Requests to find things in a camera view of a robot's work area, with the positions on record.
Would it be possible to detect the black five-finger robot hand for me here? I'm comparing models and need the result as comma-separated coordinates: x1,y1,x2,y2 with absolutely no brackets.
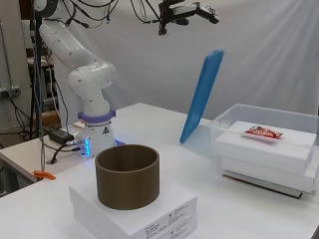
158,0,220,36

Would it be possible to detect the blue plastic box lid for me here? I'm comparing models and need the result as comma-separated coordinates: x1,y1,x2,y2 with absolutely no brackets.
178,49,225,144

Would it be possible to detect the white backdrop sheet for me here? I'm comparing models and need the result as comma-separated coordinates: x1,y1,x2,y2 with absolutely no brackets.
53,0,319,118

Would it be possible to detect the clear plastic box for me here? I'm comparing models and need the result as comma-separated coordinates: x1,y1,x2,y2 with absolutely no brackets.
208,103,319,197

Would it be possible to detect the red snack packet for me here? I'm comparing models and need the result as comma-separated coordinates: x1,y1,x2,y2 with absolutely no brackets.
243,124,285,140

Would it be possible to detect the black stand pole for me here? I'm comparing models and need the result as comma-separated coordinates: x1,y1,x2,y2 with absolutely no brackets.
30,14,45,141

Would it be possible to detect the white flat box stand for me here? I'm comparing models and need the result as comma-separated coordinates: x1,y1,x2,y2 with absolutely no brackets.
214,120,317,176
68,178,198,237
73,205,198,239
220,158,317,194

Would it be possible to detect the black power adapter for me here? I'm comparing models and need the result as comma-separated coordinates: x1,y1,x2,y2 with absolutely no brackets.
48,129,75,145

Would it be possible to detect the brown round tub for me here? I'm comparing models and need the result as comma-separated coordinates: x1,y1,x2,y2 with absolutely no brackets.
95,143,160,211

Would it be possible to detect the orange clamp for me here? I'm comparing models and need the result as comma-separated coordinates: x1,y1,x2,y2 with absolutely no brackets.
32,169,57,181

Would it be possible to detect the white side table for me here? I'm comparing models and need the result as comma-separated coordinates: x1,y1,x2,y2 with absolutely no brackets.
0,130,86,184

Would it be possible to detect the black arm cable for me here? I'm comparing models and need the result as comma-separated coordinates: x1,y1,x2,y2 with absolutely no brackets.
61,0,160,30

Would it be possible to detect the grey cable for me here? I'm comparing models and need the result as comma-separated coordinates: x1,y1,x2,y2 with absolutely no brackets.
39,130,47,173

